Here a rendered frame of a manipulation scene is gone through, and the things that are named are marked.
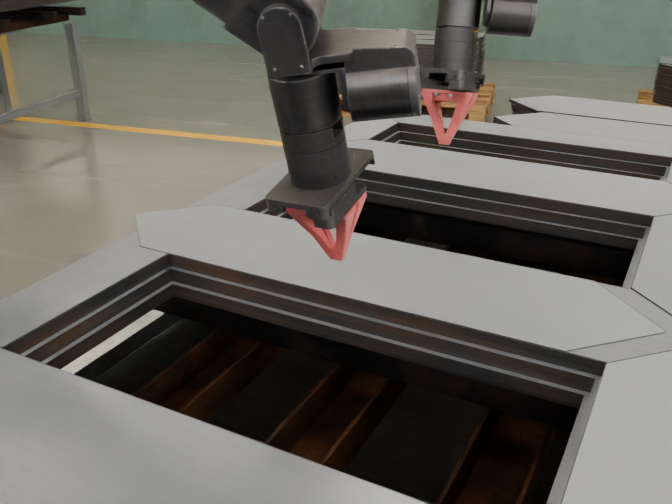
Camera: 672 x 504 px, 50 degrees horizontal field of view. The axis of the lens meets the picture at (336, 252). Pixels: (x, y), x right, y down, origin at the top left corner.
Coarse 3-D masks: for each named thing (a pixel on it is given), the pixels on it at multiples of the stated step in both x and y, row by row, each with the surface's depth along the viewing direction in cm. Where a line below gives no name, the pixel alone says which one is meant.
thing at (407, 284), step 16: (400, 256) 95; (416, 256) 95; (432, 256) 95; (448, 256) 95; (464, 256) 95; (384, 272) 90; (400, 272) 90; (416, 272) 90; (432, 272) 90; (448, 272) 90; (368, 288) 86; (384, 288) 86; (400, 288) 86; (416, 288) 86; (432, 288) 86; (384, 304) 83; (400, 304) 83; (416, 304) 83
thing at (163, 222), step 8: (184, 208) 110; (192, 208) 110; (200, 208) 110; (208, 208) 110; (152, 216) 107; (160, 216) 107; (168, 216) 107; (176, 216) 107; (184, 216) 107; (192, 216) 107; (136, 224) 105; (144, 224) 105; (152, 224) 105; (160, 224) 105; (168, 224) 105; (176, 224) 105; (144, 232) 102; (152, 232) 102; (160, 232) 102; (144, 240) 99
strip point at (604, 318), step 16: (592, 288) 86; (592, 304) 83; (608, 304) 83; (624, 304) 83; (576, 320) 79; (592, 320) 79; (608, 320) 79; (624, 320) 79; (640, 320) 79; (576, 336) 76; (592, 336) 76; (608, 336) 76; (624, 336) 76; (640, 336) 76
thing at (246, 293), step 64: (384, 192) 127; (448, 192) 122; (640, 256) 99; (64, 320) 81; (128, 320) 89; (320, 320) 87; (384, 320) 83; (512, 384) 77; (576, 384) 74; (576, 448) 63
